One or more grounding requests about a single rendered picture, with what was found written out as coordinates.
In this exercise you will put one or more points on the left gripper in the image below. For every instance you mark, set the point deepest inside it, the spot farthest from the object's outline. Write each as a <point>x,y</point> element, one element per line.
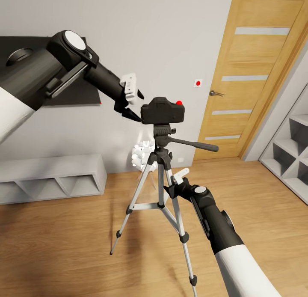
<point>112,88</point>

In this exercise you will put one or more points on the camera tripod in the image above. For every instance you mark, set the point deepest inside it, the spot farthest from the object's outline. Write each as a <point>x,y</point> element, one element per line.
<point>163,159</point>

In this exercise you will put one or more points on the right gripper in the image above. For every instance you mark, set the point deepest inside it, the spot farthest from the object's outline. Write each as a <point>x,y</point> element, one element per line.
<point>176,189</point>

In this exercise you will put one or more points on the digital camera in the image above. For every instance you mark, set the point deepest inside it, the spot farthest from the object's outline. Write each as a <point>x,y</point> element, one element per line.
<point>162,111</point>

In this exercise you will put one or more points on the bookcase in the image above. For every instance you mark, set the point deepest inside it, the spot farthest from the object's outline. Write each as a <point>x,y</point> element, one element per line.
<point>40,179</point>
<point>292,175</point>

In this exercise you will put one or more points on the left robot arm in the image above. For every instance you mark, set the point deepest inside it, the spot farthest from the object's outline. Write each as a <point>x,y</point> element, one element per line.
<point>30,78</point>

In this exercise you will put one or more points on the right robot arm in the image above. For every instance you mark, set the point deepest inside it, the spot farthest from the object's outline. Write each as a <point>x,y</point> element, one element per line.
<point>241,274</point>

